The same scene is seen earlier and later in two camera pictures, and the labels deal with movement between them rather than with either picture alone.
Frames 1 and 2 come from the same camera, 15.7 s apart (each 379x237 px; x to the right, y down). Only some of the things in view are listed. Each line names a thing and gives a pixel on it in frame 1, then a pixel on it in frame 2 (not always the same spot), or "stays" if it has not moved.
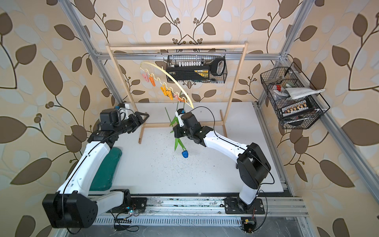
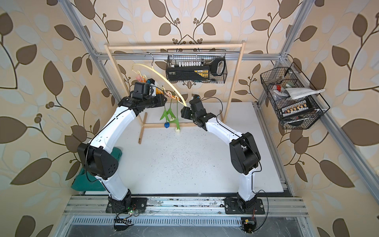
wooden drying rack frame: (241, 44) stays
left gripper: (136, 121) → (163, 99)
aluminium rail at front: (201, 208) stays
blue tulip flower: (184, 154) → (166, 118)
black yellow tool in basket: (217, 67) stays
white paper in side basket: (297, 92) stays
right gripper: (177, 129) → (185, 112)
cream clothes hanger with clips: (170, 93) → (141, 77)
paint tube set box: (296, 108) stays
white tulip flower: (176, 120) → (170, 112)
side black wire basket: (297, 102) stays
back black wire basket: (203, 66) stays
